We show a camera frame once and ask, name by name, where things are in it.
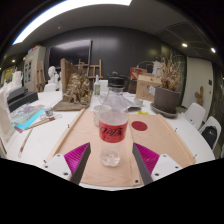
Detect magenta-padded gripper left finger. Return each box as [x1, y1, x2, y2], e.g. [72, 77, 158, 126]
[42, 142, 92, 186]

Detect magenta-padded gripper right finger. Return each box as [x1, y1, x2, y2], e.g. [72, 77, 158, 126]
[131, 142, 183, 186]

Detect clear red-labelled drink bottle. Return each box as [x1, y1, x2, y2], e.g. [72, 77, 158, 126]
[98, 76, 130, 168]

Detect light wooden drawing board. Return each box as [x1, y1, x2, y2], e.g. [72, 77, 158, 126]
[44, 108, 140, 188]
[128, 113, 198, 174]

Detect flat round red coaster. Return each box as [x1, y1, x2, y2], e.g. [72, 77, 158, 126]
[130, 120, 149, 132]

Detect grey plant saucer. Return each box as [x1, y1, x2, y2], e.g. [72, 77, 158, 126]
[149, 102, 179, 119]

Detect thin wooden pencil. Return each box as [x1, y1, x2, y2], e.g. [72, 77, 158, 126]
[18, 128, 34, 158]

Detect small ink bottle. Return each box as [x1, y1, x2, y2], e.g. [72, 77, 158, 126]
[44, 106, 55, 118]

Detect small white cup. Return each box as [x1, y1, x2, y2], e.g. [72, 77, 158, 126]
[134, 97, 144, 108]

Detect dried plant in grey pot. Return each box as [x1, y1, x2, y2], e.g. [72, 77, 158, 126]
[153, 53, 185, 114]

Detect colourful book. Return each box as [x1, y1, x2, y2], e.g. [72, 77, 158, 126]
[9, 103, 46, 132]

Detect white plastic chair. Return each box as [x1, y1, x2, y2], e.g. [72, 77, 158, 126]
[98, 79, 110, 96]
[182, 101, 207, 131]
[197, 115, 222, 154]

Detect golden relief sculpture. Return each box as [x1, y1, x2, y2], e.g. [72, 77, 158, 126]
[63, 71, 93, 105]

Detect brown cardboard box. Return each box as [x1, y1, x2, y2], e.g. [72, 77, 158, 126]
[135, 73, 163, 103]

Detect green-labelled spray bottle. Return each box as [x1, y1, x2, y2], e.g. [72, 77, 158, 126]
[93, 74, 101, 97]

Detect black boxes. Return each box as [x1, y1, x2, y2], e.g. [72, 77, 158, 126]
[6, 86, 39, 113]

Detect brown wooden figure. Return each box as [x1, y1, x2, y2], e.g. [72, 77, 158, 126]
[194, 85, 205, 107]

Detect red box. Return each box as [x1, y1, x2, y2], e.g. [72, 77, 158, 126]
[129, 66, 148, 81]

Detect white plaster bust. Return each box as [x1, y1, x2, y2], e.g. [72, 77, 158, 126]
[47, 65, 61, 85]

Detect tall white plaster statue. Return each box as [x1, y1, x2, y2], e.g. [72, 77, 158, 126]
[151, 59, 164, 78]

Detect wooden easel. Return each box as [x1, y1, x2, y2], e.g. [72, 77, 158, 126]
[74, 58, 104, 81]

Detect white cabinet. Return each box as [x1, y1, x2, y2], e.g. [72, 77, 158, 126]
[23, 44, 48, 93]

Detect long ceiling light strip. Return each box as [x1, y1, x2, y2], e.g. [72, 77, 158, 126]
[12, 0, 133, 46]

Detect black wall screen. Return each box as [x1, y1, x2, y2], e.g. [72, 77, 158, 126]
[48, 39, 93, 69]

